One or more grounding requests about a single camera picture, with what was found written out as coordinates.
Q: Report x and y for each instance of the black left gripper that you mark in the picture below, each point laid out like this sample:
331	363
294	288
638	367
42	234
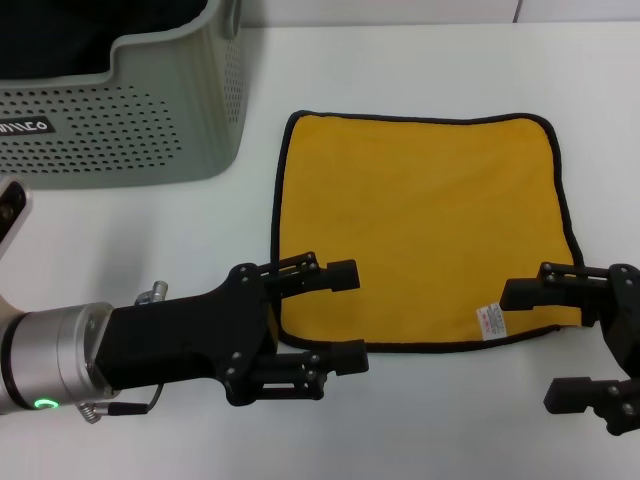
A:
180	340

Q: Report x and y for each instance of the black brand label sticker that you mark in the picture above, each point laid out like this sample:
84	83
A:
27	126

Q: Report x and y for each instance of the white towel care tag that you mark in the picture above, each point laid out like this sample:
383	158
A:
492	322

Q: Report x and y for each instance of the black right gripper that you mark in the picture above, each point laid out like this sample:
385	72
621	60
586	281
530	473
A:
625	320

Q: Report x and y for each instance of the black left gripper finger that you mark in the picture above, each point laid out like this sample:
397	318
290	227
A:
350	357
342	275

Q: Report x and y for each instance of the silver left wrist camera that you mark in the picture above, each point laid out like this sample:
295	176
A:
12	215

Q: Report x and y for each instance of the yellow and green towel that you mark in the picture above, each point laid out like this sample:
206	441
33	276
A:
425	210

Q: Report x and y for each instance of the grey-green perforated storage box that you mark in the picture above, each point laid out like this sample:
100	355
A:
150	60

